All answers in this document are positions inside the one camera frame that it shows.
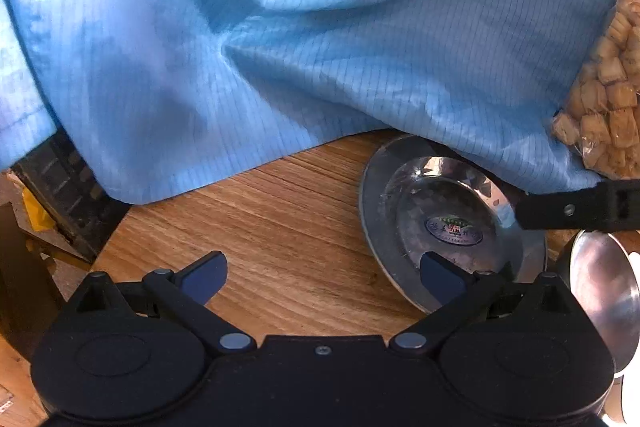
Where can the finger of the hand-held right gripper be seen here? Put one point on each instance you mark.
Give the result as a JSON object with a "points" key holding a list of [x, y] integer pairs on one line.
{"points": [[560, 209]]}

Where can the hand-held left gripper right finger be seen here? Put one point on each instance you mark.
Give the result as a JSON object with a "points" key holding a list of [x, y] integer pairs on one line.
{"points": [[440, 278]]}

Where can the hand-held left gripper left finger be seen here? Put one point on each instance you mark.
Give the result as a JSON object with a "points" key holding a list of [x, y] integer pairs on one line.
{"points": [[202, 278]]}

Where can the steel plate with oval sticker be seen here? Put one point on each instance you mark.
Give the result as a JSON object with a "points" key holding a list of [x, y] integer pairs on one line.
{"points": [[450, 202]]}

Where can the clear bag of puffed snacks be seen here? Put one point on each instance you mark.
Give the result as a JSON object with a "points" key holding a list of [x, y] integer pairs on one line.
{"points": [[610, 97]]}

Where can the dark plastic crate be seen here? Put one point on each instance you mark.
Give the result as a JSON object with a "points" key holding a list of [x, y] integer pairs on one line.
{"points": [[65, 192]]}

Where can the yellow object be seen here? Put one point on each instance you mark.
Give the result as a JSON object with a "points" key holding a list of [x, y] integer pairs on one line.
{"points": [[36, 213]]}

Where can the light blue striped cloth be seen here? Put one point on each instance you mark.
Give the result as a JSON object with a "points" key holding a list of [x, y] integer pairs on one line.
{"points": [[280, 32]]}

